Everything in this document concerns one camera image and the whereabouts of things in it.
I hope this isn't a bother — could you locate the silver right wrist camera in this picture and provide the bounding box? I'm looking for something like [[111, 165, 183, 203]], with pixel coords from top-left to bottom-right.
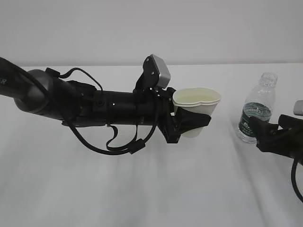
[[293, 100, 303, 116]]

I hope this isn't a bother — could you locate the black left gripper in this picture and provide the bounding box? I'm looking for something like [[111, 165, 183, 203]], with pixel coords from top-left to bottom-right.
[[133, 56, 212, 144]]

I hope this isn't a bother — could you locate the white paper cup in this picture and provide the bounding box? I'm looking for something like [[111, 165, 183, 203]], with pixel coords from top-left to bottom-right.
[[172, 87, 222, 139]]

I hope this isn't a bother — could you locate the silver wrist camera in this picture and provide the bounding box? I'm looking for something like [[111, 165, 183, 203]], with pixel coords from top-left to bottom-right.
[[151, 54, 171, 88], [293, 100, 303, 116]]

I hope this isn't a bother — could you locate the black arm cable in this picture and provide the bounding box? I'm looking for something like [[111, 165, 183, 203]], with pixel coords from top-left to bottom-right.
[[291, 158, 303, 204], [14, 68, 164, 156]]

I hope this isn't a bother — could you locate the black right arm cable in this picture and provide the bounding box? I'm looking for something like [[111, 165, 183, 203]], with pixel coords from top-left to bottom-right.
[[291, 158, 303, 204]]

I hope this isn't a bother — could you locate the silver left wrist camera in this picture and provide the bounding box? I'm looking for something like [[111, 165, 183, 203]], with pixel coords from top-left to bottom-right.
[[151, 54, 171, 88]]

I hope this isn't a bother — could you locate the clear water bottle green label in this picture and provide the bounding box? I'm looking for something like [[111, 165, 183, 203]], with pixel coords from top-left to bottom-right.
[[237, 72, 278, 144]]

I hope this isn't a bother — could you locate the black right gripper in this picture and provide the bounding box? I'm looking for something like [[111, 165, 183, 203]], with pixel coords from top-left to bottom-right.
[[249, 114, 303, 165]]

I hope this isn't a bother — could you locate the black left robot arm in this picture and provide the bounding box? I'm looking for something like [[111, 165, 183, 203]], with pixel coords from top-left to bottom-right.
[[0, 54, 211, 143]]

